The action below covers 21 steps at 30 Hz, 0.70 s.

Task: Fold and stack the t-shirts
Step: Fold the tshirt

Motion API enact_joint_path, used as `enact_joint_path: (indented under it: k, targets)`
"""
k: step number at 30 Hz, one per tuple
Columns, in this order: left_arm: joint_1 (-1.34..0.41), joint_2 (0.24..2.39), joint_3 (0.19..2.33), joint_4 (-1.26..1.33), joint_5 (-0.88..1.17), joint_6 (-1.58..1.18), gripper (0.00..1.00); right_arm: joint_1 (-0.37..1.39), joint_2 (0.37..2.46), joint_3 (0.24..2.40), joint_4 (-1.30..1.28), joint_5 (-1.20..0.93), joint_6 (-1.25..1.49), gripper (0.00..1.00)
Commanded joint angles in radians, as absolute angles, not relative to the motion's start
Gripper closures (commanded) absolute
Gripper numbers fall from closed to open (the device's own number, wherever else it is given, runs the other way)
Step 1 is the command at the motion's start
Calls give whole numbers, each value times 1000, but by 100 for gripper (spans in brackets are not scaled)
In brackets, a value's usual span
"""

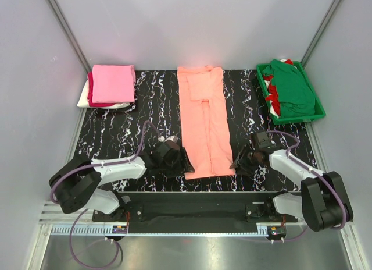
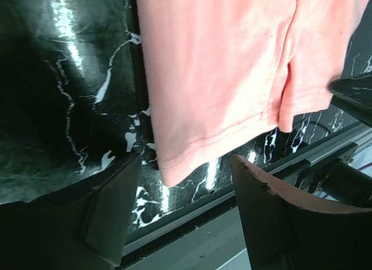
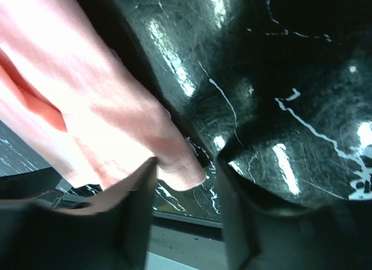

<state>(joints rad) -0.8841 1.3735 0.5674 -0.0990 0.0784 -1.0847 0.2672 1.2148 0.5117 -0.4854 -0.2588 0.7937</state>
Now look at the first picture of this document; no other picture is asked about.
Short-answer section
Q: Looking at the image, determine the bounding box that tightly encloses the circuit board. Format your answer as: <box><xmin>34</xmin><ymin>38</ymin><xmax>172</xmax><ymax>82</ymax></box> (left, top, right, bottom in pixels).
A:
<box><xmin>269</xmin><ymin>226</ymin><xmax>287</xmax><ymax>235</ymax></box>
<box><xmin>112</xmin><ymin>225</ymin><xmax>128</xmax><ymax>234</ymax></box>

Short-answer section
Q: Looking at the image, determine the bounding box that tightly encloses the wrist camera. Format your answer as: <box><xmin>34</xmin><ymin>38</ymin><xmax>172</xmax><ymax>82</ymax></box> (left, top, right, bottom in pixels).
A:
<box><xmin>158</xmin><ymin>136</ymin><xmax>179</xmax><ymax>150</ymax></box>
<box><xmin>250</xmin><ymin>132</ymin><xmax>274</xmax><ymax>150</ymax></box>

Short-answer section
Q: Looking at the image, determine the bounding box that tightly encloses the red and white shirt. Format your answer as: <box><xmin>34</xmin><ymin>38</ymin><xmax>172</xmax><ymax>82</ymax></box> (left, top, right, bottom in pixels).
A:
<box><xmin>262</xmin><ymin>59</ymin><xmax>297</xmax><ymax>119</ymax></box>

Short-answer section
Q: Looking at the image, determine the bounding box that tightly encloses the black marbled table mat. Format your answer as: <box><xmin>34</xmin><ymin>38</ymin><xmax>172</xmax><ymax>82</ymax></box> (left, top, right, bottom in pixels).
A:
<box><xmin>75</xmin><ymin>70</ymin><xmax>316</xmax><ymax>193</ymax></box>

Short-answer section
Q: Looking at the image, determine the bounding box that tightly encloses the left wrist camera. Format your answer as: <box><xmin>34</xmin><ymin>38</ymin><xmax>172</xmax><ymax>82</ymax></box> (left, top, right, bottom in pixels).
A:
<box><xmin>158</xmin><ymin>136</ymin><xmax>179</xmax><ymax>150</ymax></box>

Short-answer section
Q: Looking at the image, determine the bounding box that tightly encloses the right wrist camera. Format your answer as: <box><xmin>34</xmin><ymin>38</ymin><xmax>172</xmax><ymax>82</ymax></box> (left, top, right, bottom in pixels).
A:
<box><xmin>250</xmin><ymin>132</ymin><xmax>274</xmax><ymax>150</ymax></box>

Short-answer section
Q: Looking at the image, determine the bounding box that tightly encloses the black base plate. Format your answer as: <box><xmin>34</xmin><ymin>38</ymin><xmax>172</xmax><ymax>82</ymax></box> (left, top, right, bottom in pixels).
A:
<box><xmin>91</xmin><ymin>191</ymin><xmax>299</xmax><ymax>223</ymax></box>

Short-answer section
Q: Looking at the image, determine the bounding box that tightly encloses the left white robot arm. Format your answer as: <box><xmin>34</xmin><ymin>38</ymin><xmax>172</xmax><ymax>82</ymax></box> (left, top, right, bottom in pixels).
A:
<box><xmin>49</xmin><ymin>138</ymin><xmax>195</xmax><ymax>221</ymax></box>

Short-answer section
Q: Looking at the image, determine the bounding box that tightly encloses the aluminium frame rail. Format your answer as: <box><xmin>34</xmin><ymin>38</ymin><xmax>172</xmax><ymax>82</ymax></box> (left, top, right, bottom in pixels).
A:
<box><xmin>37</xmin><ymin>201</ymin><xmax>354</xmax><ymax>239</ymax></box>

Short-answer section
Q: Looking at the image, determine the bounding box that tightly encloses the left circuit board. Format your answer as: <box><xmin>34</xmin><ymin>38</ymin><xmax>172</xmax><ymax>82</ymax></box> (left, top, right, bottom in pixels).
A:
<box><xmin>112</xmin><ymin>225</ymin><xmax>128</xmax><ymax>234</ymax></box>

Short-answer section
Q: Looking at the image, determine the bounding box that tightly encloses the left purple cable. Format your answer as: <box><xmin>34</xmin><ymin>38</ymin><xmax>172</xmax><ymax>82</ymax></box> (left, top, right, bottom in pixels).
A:
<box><xmin>51</xmin><ymin>120</ymin><xmax>163</xmax><ymax>268</ymax></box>

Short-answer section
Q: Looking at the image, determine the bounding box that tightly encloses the light pink folded shirt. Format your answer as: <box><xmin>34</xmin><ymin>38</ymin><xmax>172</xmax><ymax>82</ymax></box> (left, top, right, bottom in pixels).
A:
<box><xmin>92</xmin><ymin>65</ymin><xmax>135</xmax><ymax>104</ymax></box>

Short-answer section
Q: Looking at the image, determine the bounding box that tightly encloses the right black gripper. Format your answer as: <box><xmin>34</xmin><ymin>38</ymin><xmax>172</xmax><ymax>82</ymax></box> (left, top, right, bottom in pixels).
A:
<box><xmin>230</xmin><ymin>144</ymin><xmax>260</xmax><ymax>176</ymax></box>

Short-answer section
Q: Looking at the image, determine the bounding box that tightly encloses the salmon pink t shirt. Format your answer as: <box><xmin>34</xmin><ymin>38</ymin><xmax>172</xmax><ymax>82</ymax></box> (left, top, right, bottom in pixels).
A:
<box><xmin>177</xmin><ymin>66</ymin><xmax>234</xmax><ymax>180</ymax></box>

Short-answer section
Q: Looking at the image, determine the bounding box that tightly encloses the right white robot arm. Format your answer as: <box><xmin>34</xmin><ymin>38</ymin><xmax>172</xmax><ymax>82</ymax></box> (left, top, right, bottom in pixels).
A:
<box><xmin>230</xmin><ymin>130</ymin><xmax>354</xmax><ymax>232</ymax></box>

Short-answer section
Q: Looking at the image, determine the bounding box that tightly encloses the right circuit board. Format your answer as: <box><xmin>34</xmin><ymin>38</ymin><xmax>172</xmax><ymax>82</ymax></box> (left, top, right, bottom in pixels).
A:
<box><xmin>269</xmin><ymin>226</ymin><xmax>287</xmax><ymax>235</ymax></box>

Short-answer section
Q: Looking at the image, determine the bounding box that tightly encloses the white folded shirt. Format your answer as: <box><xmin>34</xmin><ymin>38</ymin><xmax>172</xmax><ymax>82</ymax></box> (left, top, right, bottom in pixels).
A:
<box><xmin>77</xmin><ymin>80</ymin><xmax>130</xmax><ymax>109</ymax></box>

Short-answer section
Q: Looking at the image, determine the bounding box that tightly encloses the green t shirt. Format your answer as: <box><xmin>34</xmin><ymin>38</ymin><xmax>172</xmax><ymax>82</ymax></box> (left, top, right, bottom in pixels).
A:
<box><xmin>262</xmin><ymin>59</ymin><xmax>316</xmax><ymax>119</ymax></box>

